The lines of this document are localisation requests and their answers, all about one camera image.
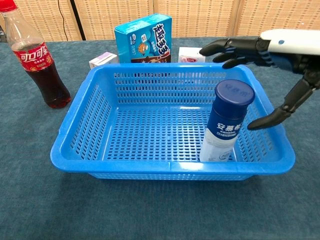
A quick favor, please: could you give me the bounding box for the blue cookie box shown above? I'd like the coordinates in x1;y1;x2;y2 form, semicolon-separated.
114;13;173;64

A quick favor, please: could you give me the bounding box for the small white carton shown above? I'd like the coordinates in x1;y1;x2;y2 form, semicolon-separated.
177;46;206;63

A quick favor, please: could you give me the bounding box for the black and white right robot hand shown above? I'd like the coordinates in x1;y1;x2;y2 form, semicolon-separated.
199;28;320;131

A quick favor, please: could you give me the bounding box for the white bottle blue cap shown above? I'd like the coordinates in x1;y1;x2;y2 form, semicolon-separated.
199;79;256;163

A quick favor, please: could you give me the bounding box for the thin black hanging cable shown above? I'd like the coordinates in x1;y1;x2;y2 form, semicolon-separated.
57;0;69;41

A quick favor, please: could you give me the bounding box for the bamboo folding screen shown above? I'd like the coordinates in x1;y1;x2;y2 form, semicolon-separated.
0;0;320;42

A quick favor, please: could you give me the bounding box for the teal table mat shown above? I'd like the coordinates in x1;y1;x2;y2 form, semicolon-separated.
0;36;320;240

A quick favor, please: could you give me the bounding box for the cola bottle red cap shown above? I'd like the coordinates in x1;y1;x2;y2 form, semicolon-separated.
0;0;72;110

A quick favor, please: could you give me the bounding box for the blue plastic perforated basket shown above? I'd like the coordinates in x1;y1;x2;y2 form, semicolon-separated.
49;62;296;181

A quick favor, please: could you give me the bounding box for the small purple carton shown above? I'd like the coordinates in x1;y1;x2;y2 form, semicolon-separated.
88;51;119;70

